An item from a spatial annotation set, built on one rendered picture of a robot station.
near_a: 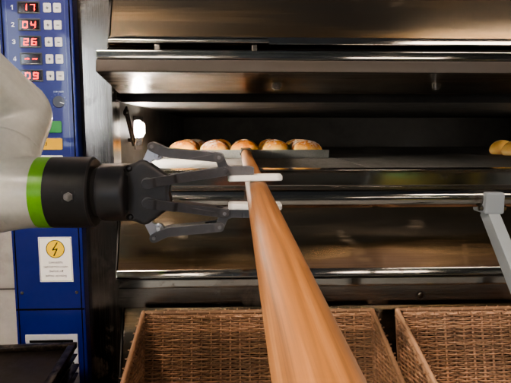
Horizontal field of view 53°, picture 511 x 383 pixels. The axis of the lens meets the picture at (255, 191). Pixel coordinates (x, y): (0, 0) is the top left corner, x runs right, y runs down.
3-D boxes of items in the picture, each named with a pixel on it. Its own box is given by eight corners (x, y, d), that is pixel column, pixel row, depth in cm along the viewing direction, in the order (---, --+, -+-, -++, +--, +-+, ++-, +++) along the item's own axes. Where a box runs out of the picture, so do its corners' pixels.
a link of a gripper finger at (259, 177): (228, 179, 68) (228, 174, 68) (280, 178, 68) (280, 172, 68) (227, 182, 65) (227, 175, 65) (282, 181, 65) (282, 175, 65)
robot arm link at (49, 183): (39, 235, 61) (36, 159, 60) (71, 219, 73) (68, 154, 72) (90, 235, 61) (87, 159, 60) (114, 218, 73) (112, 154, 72)
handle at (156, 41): (107, 64, 104) (109, 66, 105) (268, 64, 105) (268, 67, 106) (107, 36, 104) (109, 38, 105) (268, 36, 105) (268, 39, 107)
